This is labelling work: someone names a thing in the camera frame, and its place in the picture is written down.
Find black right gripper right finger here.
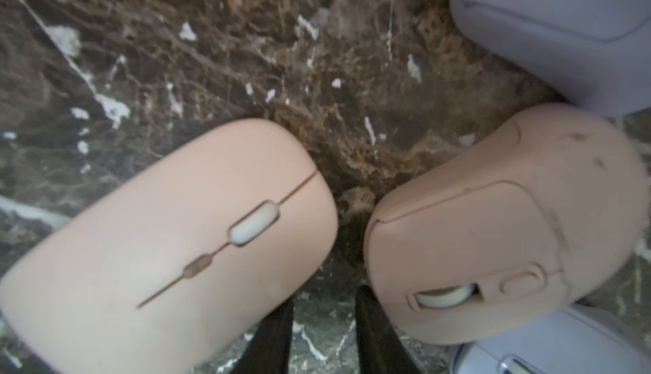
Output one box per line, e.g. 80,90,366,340
355,285,420,374

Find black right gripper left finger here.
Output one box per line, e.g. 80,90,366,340
231,297,294,374

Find pink mouse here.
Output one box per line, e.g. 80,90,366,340
1,119,337,373
364,104,649,345

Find purple mouse middle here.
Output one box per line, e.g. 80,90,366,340
449,304,650,373

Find purple mouse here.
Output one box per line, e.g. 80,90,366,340
450,0,650,116
449,304,650,373

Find purple mouse upper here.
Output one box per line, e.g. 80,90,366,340
450,0,650,116

